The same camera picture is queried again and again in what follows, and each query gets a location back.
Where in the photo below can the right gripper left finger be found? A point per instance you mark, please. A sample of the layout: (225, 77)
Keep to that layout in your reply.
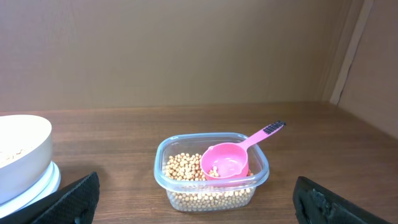
(73, 204)

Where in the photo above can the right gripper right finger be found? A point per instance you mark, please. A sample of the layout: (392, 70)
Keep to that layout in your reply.
(315, 204)

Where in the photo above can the pink measuring scoop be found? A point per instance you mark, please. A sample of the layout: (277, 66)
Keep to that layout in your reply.
(231, 158)

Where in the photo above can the white digital kitchen scale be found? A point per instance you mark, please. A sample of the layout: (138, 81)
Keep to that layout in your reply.
(46, 185)

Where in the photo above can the white bowl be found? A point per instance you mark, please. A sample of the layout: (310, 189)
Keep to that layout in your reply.
(26, 152)

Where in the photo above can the soybeans in pink scoop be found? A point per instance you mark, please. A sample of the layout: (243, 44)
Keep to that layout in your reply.
(213, 172)

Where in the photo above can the clear plastic container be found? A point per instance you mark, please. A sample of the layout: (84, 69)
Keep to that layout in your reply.
(197, 144)

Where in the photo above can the pile of soybeans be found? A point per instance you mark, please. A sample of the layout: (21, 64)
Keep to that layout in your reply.
(186, 167)

